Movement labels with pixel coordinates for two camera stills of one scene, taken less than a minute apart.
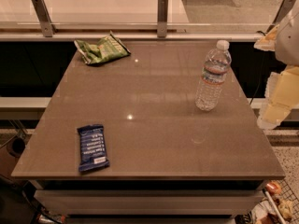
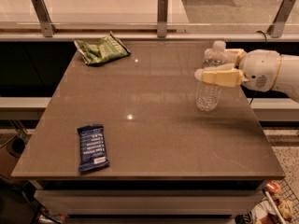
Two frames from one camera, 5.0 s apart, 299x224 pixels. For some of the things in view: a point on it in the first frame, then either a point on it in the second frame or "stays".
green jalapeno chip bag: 106,49 stays
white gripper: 289,42 → 261,68
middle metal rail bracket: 162,16 stays
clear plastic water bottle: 214,77 stays
